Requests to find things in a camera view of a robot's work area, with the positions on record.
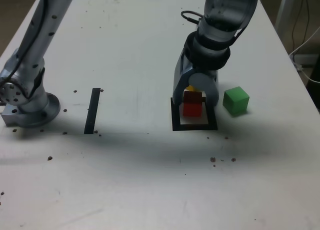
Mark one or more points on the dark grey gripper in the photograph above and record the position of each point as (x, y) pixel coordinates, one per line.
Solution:
(210, 72)

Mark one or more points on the yellow cube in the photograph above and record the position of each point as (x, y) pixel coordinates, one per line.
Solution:
(193, 88)

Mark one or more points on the red cube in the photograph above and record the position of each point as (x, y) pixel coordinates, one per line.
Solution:
(192, 109)

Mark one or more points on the green cube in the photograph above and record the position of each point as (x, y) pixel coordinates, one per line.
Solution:
(235, 101)

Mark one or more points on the black tape square outline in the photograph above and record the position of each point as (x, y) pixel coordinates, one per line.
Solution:
(195, 127)

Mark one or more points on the black tape strip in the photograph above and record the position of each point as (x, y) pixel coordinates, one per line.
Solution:
(91, 114)

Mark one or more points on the white metal post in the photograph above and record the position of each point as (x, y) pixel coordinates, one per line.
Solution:
(283, 7)

